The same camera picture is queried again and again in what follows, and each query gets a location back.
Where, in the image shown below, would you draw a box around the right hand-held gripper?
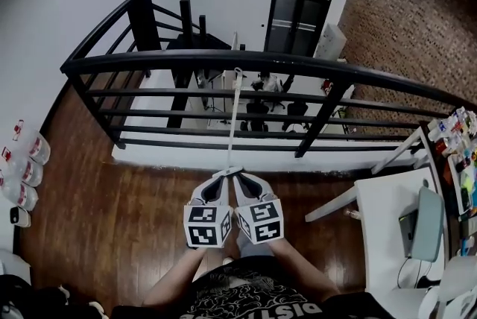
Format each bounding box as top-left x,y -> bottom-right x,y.
233,172 -> 286,246

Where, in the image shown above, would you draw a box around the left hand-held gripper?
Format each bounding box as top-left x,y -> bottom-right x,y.
183,175 -> 234,250

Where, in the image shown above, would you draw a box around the person's left forearm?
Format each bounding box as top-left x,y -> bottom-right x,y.
143,245 -> 208,307

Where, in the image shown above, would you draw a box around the person's right forearm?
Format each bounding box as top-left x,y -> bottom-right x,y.
266,237 -> 341,302

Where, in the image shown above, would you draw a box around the person's grey trousers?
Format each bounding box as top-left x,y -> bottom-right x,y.
236,230 -> 275,259

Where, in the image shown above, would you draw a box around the black office chair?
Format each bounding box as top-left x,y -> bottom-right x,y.
240,102 -> 270,133
277,74 -> 295,93
282,101 -> 310,133

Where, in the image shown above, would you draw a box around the black tripod stand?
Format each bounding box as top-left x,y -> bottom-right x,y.
200,73 -> 234,124

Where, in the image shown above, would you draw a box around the person's black printed shirt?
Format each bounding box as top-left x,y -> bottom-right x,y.
111,257 -> 396,319

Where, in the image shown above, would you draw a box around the white small desk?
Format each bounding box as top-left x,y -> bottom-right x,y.
223,69 -> 262,91

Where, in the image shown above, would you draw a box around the pile of bags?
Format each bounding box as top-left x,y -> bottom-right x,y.
319,77 -> 356,135

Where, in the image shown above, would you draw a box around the black metal railing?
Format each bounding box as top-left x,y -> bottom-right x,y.
59,0 -> 477,159

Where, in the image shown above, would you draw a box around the white table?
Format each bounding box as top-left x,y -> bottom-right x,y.
305,125 -> 446,300

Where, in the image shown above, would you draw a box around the black staircase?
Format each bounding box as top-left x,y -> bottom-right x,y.
165,0 -> 247,51

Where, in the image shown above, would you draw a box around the white filing cabinet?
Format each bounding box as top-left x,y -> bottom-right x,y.
312,23 -> 346,61

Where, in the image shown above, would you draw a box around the black double door cabinet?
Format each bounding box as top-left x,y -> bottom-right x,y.
263,0 -> 335,57

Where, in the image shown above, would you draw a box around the dark wooden table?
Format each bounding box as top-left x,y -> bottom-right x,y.
419,107 -> 477,259

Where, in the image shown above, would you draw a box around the small white floor device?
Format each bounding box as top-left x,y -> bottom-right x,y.
10,206 -> 31,228

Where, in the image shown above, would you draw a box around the white low cabinet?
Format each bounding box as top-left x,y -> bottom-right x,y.
0,248 -> 31,285

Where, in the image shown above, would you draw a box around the black cable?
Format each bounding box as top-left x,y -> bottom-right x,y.
397,257 -> 433,289

